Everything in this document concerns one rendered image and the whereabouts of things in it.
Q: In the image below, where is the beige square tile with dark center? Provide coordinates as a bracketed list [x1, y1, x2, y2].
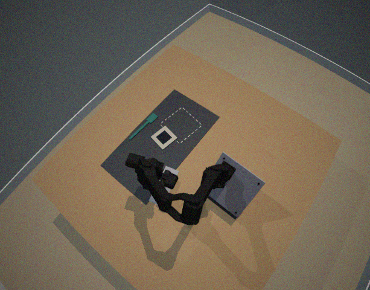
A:
[151, 126, 177, 150]

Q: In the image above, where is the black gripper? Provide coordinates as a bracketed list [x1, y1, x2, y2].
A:
[156, 169, 178, 189]

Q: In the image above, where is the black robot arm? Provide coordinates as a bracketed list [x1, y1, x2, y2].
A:
[126, 153, 236, 225]

